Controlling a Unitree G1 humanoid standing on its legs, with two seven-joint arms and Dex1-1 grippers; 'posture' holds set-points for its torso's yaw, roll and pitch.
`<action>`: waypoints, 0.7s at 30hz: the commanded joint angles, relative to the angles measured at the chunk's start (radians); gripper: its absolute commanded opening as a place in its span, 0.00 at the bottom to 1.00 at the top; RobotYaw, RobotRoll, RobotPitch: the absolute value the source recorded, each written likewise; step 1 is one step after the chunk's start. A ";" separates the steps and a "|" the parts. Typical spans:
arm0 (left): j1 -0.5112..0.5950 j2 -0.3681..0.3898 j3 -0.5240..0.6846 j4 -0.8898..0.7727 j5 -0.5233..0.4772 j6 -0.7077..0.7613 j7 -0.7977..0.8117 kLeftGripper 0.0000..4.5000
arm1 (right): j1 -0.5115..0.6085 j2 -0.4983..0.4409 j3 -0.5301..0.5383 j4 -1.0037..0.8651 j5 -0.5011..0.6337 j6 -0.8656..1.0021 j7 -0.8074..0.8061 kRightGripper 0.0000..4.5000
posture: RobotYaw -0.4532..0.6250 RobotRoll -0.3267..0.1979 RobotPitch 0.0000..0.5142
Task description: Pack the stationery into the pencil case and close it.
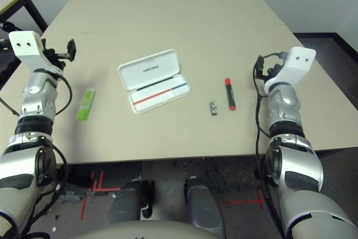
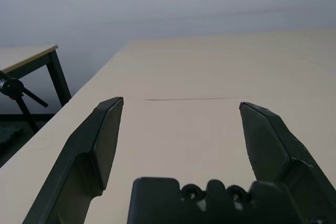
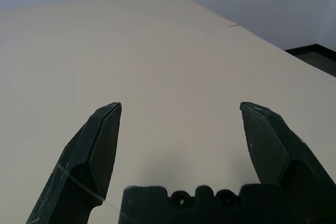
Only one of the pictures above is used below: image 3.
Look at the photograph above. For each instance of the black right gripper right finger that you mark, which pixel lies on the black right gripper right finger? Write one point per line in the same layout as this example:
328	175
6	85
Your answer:
275	150

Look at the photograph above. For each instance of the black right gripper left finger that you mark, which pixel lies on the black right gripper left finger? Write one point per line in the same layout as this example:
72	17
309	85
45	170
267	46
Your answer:
78	169

